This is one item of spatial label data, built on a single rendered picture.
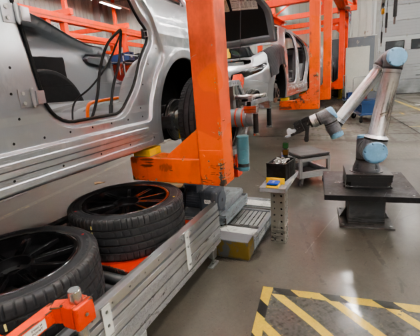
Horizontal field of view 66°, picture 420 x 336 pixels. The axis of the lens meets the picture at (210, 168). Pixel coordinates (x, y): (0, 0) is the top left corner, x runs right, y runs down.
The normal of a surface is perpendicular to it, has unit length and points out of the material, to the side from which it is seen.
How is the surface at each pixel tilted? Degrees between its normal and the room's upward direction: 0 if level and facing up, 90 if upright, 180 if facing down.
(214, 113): 90
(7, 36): 88
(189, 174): 90
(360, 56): 90
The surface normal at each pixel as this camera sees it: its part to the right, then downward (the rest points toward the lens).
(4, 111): 0.91, 0.06
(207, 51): -0.42, 0.27
